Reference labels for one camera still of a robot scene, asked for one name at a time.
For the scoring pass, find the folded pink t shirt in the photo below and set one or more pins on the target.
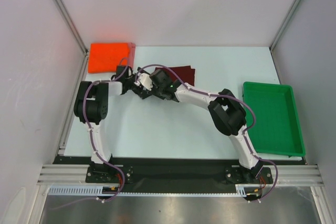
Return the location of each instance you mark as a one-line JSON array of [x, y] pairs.
[[131, 47]]

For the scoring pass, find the aluminium front frame rail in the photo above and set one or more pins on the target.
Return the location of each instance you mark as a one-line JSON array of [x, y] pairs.
[[283, 175]]

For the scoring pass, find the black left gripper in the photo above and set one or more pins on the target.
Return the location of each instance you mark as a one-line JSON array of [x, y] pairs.
[[141, 92]]

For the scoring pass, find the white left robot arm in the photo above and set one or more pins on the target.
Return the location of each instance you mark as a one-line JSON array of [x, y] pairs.
[[92, 101]]

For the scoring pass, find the dark red t shirt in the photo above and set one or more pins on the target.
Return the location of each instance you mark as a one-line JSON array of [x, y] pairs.
[[186, 73]]

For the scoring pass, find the aluminium post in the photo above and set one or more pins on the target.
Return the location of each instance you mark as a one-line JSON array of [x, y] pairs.
[[288, 17], [70, 24]]

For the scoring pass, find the folded orange t shirt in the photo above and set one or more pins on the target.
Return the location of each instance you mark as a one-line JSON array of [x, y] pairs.
[[104, 57]]

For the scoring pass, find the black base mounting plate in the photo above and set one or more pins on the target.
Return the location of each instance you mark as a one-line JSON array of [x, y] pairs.
[[151, 186]]

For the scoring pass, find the left rear aluminium post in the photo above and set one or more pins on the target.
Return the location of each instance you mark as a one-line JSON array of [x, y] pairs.
[[70, 24]]

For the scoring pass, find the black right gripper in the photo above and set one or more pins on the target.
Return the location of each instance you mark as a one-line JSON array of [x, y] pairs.
[[163, 87]]

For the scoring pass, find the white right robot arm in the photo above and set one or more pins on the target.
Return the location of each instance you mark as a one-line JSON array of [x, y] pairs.
[[227, 113]]

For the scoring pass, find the white slotted cable duct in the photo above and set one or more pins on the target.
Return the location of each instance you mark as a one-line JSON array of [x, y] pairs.
[[78, 190]]

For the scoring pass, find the green plastic tray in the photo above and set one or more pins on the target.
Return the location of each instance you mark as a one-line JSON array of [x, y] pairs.
[[277, 129]]

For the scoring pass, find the right rear aluminium post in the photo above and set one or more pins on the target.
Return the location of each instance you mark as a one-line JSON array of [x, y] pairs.
[[288, 17]]

